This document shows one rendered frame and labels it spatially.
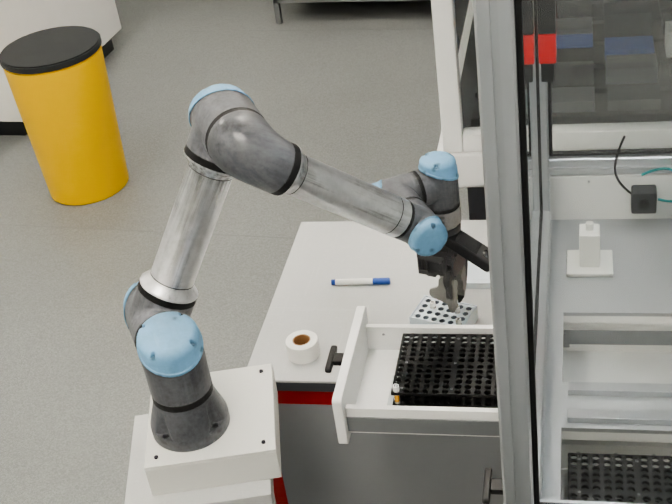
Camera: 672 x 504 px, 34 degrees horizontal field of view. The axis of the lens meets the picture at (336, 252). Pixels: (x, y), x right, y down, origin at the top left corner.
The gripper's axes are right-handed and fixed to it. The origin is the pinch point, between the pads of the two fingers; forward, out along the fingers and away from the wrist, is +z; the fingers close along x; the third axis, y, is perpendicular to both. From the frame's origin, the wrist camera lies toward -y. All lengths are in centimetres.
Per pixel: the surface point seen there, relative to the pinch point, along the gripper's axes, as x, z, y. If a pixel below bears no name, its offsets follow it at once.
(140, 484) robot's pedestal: 65, 6, 40
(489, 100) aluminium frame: 76, -90, -41
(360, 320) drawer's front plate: 24.4, -10.7, 10.2
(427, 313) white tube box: 1.8, 3.2, 6.9
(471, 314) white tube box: 0.2, 2.4, -2.7
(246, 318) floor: -69, 82, 113
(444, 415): 39.7, -6.2, -13.8
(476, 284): -13.5, 4.9, 1.6
